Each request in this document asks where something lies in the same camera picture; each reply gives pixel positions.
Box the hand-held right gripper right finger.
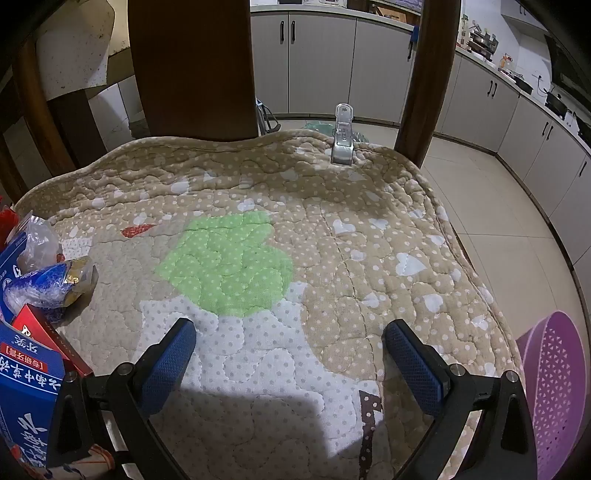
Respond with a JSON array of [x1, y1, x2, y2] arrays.
[[384, 319, 539, 480]]

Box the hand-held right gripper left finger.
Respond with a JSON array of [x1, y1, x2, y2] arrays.
[[46, 318, 199, 480]]

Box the clear plastic bag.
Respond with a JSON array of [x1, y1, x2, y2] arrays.
[[17, 211, 63, 274]]

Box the white orange wrapper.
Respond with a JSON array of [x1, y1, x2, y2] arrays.
[[55, 443, 116, 480]]

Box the red cardboard box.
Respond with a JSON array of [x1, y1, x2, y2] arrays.
[[10, 304, 93, 377]]

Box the purple plastic basket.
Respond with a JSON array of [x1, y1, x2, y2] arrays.
[[515, 311, 591, 480]]

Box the large blue toothpaste box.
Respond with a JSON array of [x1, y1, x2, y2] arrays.
[[0, 318, 68, 467]]

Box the blue white crumpled wrapper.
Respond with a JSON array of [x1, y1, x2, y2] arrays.
[[4, 256, 99, 319]]

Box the small blue box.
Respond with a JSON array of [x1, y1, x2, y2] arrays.
[[0, 231, 28, 296]]

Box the red packet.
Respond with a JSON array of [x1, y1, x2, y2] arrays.
[[0, 205, 19, 245]]

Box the brown wooden chair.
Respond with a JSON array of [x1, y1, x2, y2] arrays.
[[0, 0, 462, 204]]

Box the black cooking pot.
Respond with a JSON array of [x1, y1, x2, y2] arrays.
[[545, 90, 568, 116]]

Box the white kitchen cabinets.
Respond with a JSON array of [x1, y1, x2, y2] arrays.
[[252, 9, 591, 222]]

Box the black spice rack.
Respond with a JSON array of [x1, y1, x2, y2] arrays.
[[464, 25, 502, 58]]

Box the black range hood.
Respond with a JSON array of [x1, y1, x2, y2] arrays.
[[545, 34, 591, 95]]

